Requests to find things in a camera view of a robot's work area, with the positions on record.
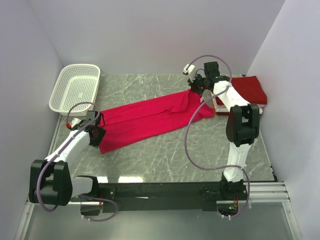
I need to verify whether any bright red t-shirt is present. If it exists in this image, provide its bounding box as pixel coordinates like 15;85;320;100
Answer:
99;90;203;154

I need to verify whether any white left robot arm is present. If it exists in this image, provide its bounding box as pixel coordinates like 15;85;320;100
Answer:
28;110;106;212

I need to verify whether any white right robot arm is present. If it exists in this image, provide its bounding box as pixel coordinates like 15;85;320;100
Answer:
183;61;260;200

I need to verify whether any pink white folded t-shirt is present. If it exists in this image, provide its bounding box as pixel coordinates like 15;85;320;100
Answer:
212;98;266;115

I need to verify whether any white plastic basket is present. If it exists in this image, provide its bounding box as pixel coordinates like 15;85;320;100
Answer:
48;64;101;116

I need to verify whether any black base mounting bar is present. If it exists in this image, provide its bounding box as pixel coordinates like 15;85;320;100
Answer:
71;180;250;216

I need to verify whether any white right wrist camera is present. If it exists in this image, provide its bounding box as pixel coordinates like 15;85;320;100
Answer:
182;63;195;76

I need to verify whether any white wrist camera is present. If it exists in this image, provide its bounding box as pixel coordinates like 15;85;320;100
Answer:
65;118;84;131
182;63;195;76

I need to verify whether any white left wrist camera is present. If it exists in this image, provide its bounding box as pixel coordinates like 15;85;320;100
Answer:
65;118;84;131

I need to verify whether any aluminium frame rail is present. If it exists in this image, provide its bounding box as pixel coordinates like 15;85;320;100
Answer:
25;182;292;206

